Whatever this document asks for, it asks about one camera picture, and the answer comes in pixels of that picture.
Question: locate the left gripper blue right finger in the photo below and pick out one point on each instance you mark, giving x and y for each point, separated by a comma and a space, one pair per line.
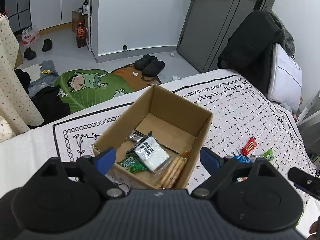
210, 161

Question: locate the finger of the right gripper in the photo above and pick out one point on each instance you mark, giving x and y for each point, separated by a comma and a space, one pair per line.
305, 182

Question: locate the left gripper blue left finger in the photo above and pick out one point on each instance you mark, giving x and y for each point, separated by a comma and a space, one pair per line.
104, 161

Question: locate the red candy wrapper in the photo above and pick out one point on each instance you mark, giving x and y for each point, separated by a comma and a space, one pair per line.
249, 147

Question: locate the green pea snack packet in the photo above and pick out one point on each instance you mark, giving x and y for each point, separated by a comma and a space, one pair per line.
132, 164

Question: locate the blue snack packet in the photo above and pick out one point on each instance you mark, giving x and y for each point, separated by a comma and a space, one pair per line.
243, 158

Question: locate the silver black snack packet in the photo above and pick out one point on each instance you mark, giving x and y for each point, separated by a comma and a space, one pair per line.
137, 136

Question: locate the white powder snack packet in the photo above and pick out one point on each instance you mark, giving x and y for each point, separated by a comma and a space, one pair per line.
151, 153

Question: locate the biscuit sticks clear packet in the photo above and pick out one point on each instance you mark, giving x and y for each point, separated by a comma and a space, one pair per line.
168, 173

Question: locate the white patterned bed cover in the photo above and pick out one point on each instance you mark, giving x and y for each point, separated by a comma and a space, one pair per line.
50, 188

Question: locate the white bedside shelf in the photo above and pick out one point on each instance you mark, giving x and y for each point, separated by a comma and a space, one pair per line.
308, 126

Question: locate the green cartoon floor rug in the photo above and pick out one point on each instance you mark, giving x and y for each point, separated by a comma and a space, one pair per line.
81, 89

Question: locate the brown floor mat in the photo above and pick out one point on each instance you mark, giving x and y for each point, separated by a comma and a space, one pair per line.
134, 78

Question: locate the dotted cream curtain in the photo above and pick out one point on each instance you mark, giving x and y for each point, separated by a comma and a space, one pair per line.
17, 110

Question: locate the pile of clothes on floor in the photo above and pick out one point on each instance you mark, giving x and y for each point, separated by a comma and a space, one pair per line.
44, 93

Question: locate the black slipper right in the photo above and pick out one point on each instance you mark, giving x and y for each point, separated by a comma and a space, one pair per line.
153, 68

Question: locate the black slipper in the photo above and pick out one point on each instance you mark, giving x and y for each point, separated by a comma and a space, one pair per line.
153, 68
141, 63

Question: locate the white pillow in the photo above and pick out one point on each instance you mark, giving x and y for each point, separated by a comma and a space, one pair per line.
285, 85

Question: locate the black slipper left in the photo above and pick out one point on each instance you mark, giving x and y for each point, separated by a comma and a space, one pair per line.
141, 63

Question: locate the black jacket on chair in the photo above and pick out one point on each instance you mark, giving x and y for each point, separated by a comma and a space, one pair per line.
249, 50

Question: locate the grey door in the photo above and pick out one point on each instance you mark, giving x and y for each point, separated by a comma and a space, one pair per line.
208, 26

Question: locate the black shoe near curtain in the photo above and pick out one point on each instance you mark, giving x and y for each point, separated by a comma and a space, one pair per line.
29, 54

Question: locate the black shoe near cabinet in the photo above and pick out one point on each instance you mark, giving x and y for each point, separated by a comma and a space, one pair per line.
47, 45

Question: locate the dark soda bottle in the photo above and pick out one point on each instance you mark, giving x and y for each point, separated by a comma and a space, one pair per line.
81, 35

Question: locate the white metal rack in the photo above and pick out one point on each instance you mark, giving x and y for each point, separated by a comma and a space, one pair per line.
89, 27

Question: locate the grey knit garment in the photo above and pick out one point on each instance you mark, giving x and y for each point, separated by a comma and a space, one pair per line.
288, 41

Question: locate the water bottle pack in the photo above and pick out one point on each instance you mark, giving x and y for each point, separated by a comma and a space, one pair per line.
30, 35

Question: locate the brown cardboard box by rack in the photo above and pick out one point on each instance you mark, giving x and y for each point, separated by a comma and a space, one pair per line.
77, 17

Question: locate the spray bottle on rack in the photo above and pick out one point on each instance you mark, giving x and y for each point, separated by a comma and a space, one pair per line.
85, 8

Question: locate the white cabinet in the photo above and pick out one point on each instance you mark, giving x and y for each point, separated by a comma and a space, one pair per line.
49, 13

